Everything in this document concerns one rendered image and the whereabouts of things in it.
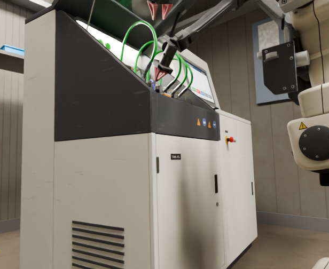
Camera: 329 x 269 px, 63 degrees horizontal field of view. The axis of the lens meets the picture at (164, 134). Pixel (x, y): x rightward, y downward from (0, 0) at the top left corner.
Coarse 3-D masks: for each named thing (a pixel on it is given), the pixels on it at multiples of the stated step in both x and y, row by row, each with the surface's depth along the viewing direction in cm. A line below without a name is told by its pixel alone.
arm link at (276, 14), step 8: (240, 0) 137; (248, 0) 138; (264, 0) 126; (272, 0) 124; (264, 8) 126; (272, 8) 122; (272, 16) 122; (280, 16) 117; (288, 16) 112; (280, 24) 118; (288, 24) 110
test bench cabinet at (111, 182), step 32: (64, 160) 125; (96, 160) 113; (128, 160) 104; (64, 192) 123; (96, 192) 112; (128, 192) 103; (64, 224) 122; (96, 224) 110; (128, 224) 102; (64, 256) 120; (96, 256) 109; (128, 256) 101; (224, 256) 149
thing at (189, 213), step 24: (168, 144) 108; (192, 144) 126; (216, 144) 151; (168, 168) 107; (192, 168) 124; (216, 168) 149; (168, 192) 105; (192, 192) 122; (216, 192) 145; (168, 216) 104; (192, 216) 121; (216, 216) 144; (168, 240) 103; (192, 240) 119; (216, 240) 141; (168, 264) 102; (192, 264) 117; (216, 264) 139
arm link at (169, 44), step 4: (164, 44) 134; (168, 44) 131; (172, 44) 132; (164, 48) 136; (168, 48) 131; (172, 48) 131; (176, 48) 131; (164, 52) 133; (168, 52) 132; (172, 52) 132; (172, 56) 133
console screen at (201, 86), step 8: (192, 64) 208; (184, 72) 189; (192, 72) 202; (200, 72) 218; (200, 80) 212; (208, 80) 229; (192, 88) 192; (200, 88) 206; (208, 88) 222; (200, 96) 200; (208, 96) 216; (208, 104) 210
